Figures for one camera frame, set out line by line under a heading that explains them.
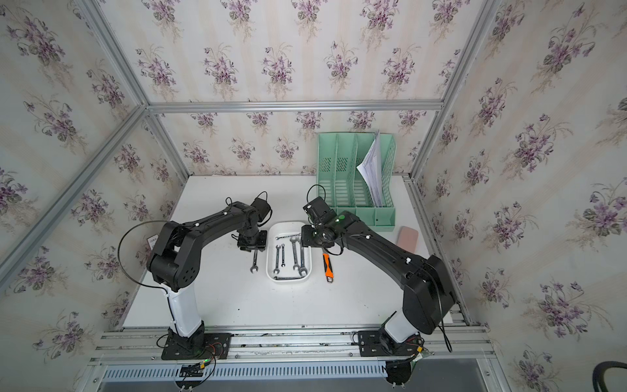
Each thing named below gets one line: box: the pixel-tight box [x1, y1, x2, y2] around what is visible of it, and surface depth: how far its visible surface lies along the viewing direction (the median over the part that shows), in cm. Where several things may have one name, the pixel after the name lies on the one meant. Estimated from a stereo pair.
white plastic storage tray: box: [265, 221, 312, 283], surface depth 95 cm
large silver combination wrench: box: [298, 246, 308, 277], surface depth 92 cm
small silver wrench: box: [249, 248, 259, 274], surface depth 95 cm
